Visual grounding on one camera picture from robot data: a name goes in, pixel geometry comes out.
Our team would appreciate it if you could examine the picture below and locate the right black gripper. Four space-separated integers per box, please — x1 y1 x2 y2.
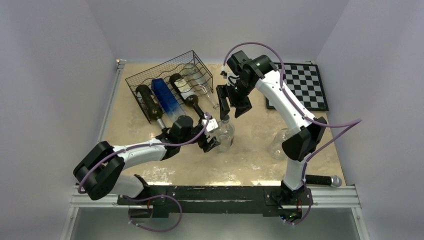
216 79 253 120

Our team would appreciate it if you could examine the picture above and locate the clear bottle white cap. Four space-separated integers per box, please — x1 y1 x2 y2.
268 128 292 160
215 115 235 152

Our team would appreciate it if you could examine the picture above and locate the dark brown wine bottle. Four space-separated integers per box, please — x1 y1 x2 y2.
169 73 206 119

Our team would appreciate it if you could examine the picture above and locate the blue square glass bottle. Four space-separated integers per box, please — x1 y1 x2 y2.
151 78 186 122

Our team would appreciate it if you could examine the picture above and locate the clear glass bottle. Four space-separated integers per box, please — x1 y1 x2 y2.
181 63 219 110

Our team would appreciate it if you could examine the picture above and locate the green wine bottle gold label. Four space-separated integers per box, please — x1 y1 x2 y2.
135 84 166 132

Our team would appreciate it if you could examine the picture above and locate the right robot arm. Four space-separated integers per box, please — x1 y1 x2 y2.
216 50 327 204

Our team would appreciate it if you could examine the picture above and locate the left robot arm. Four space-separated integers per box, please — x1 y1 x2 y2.
73 113 219 205

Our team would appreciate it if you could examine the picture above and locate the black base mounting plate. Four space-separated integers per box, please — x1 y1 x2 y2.
117 185 314 221

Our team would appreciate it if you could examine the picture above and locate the black white chessboard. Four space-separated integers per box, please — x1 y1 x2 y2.
276 62 329 112

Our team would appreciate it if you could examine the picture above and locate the black silver microphone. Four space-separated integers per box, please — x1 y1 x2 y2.
305 174 343 188

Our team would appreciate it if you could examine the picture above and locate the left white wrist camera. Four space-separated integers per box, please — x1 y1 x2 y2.
201 114 219 137

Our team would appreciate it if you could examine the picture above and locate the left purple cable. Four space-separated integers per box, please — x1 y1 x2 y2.
76 112 212 195

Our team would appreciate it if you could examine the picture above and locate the black wire wine rack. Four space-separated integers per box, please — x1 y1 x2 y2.
125 50 218 119

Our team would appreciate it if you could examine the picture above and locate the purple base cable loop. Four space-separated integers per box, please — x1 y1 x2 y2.
128 194 183 233

